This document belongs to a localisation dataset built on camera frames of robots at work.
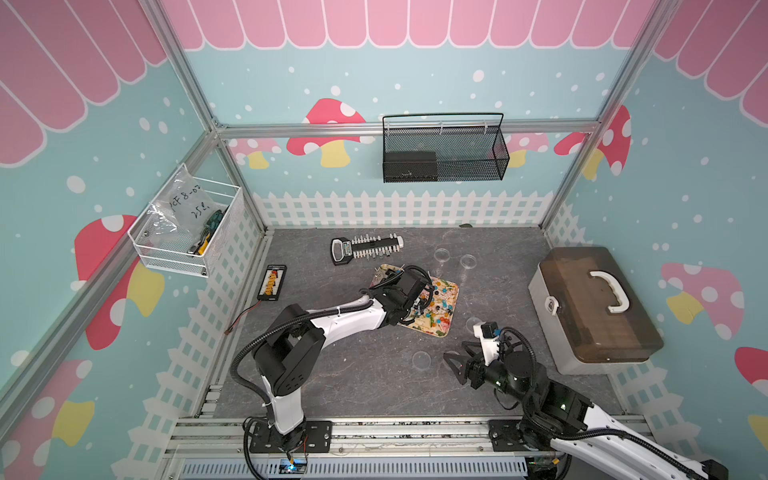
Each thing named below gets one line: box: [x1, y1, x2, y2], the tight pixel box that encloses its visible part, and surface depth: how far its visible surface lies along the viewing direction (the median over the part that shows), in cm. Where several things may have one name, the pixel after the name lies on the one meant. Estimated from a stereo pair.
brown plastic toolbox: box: [528, 246, 664, 375], surface depth 80 cm
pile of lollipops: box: [401, 276, 459, 337], surface depth 98 cm
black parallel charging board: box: [257, 264, 287, 301], surface depth 104 cm
